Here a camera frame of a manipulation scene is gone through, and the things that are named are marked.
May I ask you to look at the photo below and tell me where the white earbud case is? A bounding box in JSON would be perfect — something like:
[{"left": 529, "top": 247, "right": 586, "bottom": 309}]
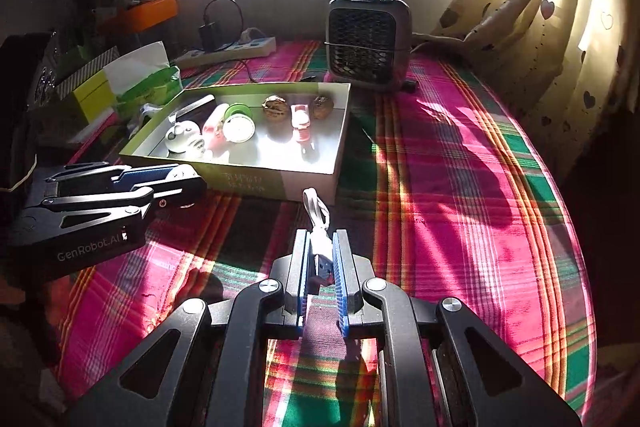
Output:
[{"left": 164, "top": 120, "right": 202, "bottom": 154}]

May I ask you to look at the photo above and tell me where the pink cylindrical case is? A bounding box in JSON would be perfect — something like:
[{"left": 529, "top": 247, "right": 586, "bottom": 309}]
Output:
[{"left": 202, "top": 103, "right": 230, "bottom": 152}]

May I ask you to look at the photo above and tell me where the green white thread spool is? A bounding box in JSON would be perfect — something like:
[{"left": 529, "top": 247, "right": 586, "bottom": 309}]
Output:
[{"left": 222, "top": 103, "right": 256, "bottom": 144}]

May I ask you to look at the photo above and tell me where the walnut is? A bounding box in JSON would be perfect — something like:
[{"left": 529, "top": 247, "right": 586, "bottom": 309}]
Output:
[
  {"left": 309, "top": 95, "right": 334, "bottom": 120},
  {"left": 262, "top": 94, "right": 290, "bottom": 122}
]

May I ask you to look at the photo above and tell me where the pink white clip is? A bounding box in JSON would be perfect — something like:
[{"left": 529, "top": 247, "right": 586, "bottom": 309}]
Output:
[{"left": 291, "top": 104, "right": 311, "bottom": 143}]

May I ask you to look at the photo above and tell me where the white round roll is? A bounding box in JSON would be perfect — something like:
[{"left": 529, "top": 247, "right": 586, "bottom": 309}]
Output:
[{"left": 188, "top": 136, "right": 213, "bottom": 157}]

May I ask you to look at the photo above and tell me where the yellow green box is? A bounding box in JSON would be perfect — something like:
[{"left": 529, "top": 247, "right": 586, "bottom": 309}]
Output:
[{"left": 73, "top": 69, "right": 115, "bottom": 124}]

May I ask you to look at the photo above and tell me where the crumpled white tissue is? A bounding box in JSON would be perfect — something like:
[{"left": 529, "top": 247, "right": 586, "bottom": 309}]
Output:
[{"left": 129, "top": 103, "right": 162, "bottom": 134}]

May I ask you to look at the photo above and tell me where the striped box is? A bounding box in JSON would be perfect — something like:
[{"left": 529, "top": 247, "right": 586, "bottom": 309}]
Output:
[{"left": 55, "top": 46, "right": 120, "bottom": 101}]

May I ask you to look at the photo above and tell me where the green tissue pack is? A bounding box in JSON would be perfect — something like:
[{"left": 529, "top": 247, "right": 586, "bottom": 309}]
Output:
[{"left": 104, "top": 41, "right": 182, "bottom": 120}]

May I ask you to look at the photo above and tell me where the orange box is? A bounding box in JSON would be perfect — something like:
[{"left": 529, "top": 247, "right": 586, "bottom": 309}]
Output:
[{"left": 98, "top": 0, "right": 178, "bottom": 35}]

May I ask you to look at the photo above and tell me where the green cardboard box tray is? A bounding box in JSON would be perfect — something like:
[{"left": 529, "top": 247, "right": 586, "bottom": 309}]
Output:
[{"left": 119, "top": 82, "right": 350, "bottom": 204}]

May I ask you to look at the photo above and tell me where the black charger adapter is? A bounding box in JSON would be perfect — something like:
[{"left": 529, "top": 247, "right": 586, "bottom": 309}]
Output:
[{"left": 198, "top": 22, "right": 220, "bottom": 53}]

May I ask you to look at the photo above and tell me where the white power strip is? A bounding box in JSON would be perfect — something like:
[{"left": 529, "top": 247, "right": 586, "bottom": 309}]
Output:
[{"left": 174, "top": 37, "right": 277, "bottom": 69}]

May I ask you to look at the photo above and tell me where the grey mini fan heater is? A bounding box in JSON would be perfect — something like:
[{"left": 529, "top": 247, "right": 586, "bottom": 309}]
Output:
[{"left": 324, "top": 0, "right": 412, "bottom": 91}]

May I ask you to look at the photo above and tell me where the cream heart curtain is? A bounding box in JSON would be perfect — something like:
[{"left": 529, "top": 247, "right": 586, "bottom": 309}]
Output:
[{"left": 433, "top": 0, "right": 639, "bottom": 178}]

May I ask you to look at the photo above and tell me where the black charger cable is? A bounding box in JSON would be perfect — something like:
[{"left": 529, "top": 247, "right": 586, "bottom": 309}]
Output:
[{"left": 199, "top": 0, "right": 319, "bottom": 84}]

